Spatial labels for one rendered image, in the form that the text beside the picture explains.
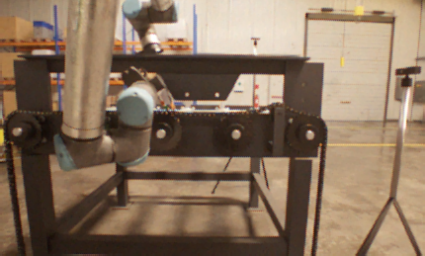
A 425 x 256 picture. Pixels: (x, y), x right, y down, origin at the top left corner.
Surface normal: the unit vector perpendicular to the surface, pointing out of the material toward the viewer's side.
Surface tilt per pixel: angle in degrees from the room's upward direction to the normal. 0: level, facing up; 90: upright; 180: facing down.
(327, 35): 90
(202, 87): 90
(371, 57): 90
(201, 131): 90
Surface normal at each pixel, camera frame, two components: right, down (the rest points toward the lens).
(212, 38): 0.01, 0.12
